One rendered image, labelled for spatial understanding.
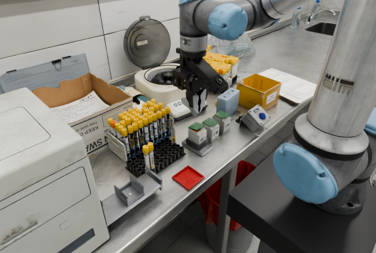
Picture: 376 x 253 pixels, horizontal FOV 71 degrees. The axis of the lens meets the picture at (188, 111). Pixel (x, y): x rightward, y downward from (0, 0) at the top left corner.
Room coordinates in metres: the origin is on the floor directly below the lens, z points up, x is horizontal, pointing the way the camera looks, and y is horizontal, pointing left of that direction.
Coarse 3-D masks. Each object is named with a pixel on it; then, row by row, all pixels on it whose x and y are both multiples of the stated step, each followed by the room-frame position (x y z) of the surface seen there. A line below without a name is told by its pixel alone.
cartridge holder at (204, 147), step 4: (184, 140) 0.71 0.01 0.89; (188, 140) 0.69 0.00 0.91; (204, 140) 0.68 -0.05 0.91; (184, 144) 0.70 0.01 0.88; (188, 144) 0.69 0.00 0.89; (192, 144) 0.67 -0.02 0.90; (196, 144) 0.66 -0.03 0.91; (200, 144) 0.66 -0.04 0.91; (204, 144) 0.68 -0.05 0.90; (208, 144) 0.69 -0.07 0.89; (192, 148) 0.67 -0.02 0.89; (196, 148) 0.66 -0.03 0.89; (200, 148) 0.66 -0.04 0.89; (204, 148) 0.67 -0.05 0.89; (208, 148) 0.67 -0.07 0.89; (196, 152) 0.66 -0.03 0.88; (200, 152) 0.65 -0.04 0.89; (204, 152) 0.65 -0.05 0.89
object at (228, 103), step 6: (234, 90) 0.91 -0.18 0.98; (222, 96) 0.86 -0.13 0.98; (228, 96) 0.86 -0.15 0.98; (234, 96) 0.88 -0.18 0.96; (222, 102) 0.84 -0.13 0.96; (228, 102) 0.85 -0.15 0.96; (234, 102) 0.89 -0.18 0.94; (222, 108) 0.84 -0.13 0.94; (228, 108) 0.85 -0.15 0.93; (234, 108) 0.89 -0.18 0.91; (234, 114) 0.88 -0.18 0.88
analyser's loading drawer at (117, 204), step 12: (132, 180) 0.48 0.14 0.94; (144, 180) 0.51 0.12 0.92; (156, 180) 0.50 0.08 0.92; (120, 192) 0.44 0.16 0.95; (132, 192) 0.47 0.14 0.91; (144, 192) 0.47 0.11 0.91; (108, 204) 0.43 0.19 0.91; (120, 204) 0.43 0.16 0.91; (132, 204) 0.43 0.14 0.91; (108, 216) 0.39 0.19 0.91; (120, 216) 0.40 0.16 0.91
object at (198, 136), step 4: (188, 128) 0.69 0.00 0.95; (204, 128) 0.70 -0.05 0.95; (188, 132) 0.69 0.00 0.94; (192, 132) 0.68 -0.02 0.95; (196, 132) 0.67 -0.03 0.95; (200, 132) 0.68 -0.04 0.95; (204, 132) 0.68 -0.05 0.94; (188, 136) 0.69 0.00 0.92; (192, 136) 0.68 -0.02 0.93; (196, 136) 0.67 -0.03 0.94; (200, 136) 0.67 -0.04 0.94; (204, 136) 0.68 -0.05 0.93; (192, 140) 0.68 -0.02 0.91; (196, 140) 0.67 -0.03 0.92; (200, 140) 0.67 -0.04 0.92
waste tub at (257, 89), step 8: (248, 80) 1.04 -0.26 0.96; (256, 80) 1.06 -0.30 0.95; (264, 80) 1.04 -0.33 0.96; (272, 80) 1.01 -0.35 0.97; (240, 88) 0.97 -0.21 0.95; (248, 88) 0.94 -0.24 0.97; (256, 88) 1.06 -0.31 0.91; (264, 88) 1.03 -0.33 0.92; (272, 88) 0.93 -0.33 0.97; (280, 88) 0.98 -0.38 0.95; (240, 96) 0.97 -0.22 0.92; (248, 96) 0.94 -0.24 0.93; (256, 96) 0.91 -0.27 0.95; (264, 96) 0.90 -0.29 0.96; (272, 96) 0.94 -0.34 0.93; (240, 104) 0.97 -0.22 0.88; (248, 104) 0.94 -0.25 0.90; (256, 104) 0.91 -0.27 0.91; (264, 104) 0.90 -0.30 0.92; (272, 104) 0.95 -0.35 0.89
